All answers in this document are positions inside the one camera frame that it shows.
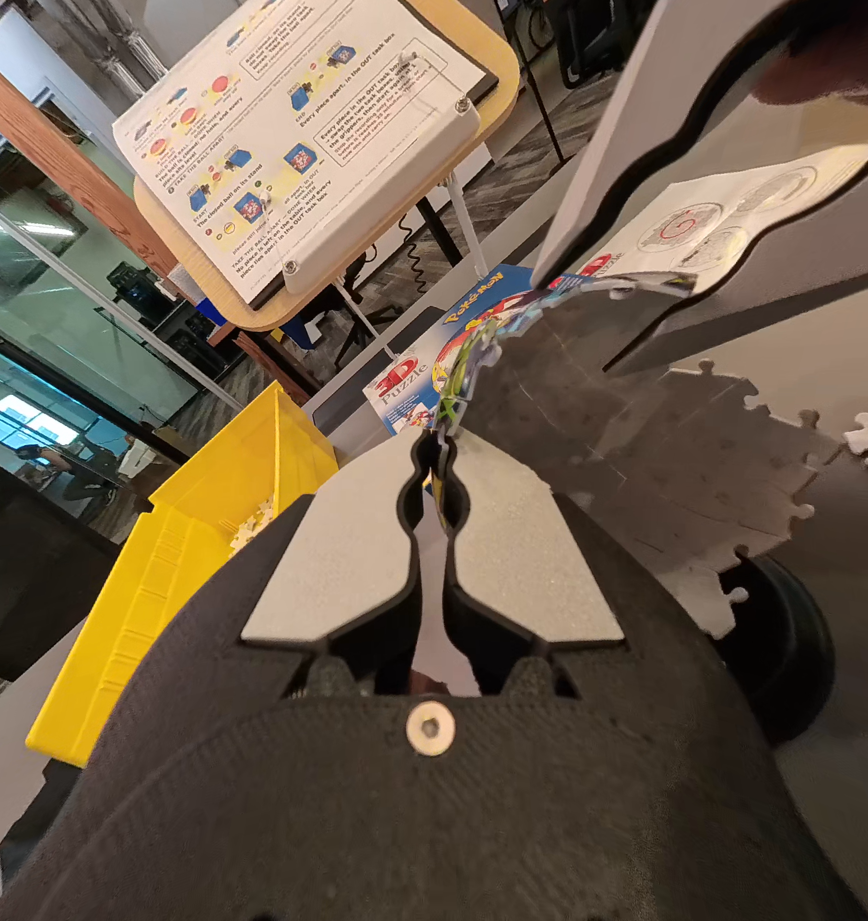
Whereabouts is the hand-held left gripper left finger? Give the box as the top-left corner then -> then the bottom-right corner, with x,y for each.
241,430 -> 426,677

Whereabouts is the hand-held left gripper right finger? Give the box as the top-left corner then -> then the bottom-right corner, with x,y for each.
443,434 -> 626,672

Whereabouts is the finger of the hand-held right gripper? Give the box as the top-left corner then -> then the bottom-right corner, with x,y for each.
531,0 -> 791,289
603,108 -> 868,375

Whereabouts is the colourful puzzle ball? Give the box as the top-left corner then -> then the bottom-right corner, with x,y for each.
433,270 -> 838,641

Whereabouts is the black ball stand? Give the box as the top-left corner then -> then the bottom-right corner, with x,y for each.
715,553 -> 838,746

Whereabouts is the pile of loose puzzle pieces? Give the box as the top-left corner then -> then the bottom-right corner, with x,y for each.
227,498 -> 278,556

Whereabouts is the blue puzzle box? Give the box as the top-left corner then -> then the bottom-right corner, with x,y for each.
362,265 -> 551,437

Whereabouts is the black slanted pole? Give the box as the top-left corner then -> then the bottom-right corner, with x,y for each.
501,0 -> 566,165

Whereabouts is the white instruction sheet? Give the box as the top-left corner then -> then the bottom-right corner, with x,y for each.
605,150 -> 868,283

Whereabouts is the yellow plastic bin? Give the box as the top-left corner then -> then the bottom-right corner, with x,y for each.
25,381 -> 339,768

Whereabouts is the white desk stand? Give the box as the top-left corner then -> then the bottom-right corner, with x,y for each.
332,175 -> 490,362

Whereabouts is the black cabinet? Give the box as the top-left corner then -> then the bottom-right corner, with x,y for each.
0,449 -> 123,682

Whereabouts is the printed instruction board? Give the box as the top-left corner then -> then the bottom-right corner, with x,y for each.
112,0 -> 490,313

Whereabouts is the black coiled cable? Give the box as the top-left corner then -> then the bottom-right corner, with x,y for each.
397,207 -> 429,295

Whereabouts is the brown wooden post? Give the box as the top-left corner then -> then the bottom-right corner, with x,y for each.
0,50 -> 185,290

